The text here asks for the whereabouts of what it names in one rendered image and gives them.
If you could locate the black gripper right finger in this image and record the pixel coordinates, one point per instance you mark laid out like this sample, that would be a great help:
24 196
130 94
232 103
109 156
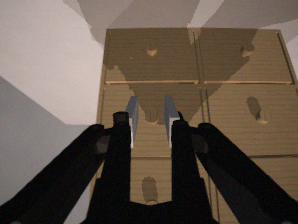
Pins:
252 196

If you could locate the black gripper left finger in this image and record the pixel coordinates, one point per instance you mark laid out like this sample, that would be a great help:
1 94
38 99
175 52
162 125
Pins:
52 194

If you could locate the brown wooden drawer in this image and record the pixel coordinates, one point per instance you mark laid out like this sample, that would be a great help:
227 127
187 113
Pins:
174 63
285 174
152 184
151 142
226 60
240 113

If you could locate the tan wooden chest of drawers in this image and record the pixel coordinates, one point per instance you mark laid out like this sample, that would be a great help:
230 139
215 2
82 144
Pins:
202 87

